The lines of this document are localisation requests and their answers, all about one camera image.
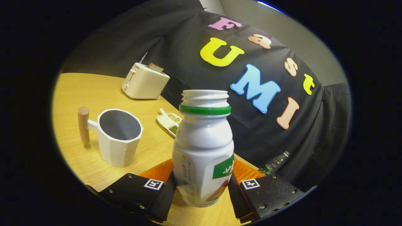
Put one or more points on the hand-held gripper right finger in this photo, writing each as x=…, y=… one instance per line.
x=234, y=196

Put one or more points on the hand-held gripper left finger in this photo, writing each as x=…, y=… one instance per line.
x=166, y=196

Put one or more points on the clear plastic water bottle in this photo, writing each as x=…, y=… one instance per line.
x=274, y=163

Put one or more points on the white divided bean dish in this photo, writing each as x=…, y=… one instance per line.
x=165, y=121

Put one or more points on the cream toaster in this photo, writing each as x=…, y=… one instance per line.
x=144, y=83

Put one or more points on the wooden table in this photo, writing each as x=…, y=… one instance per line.
x=94, y=91

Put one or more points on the bread slice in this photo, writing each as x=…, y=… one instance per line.
x=156, y=67

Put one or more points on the black backdrop cloth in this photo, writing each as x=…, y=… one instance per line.
x=188, y=40

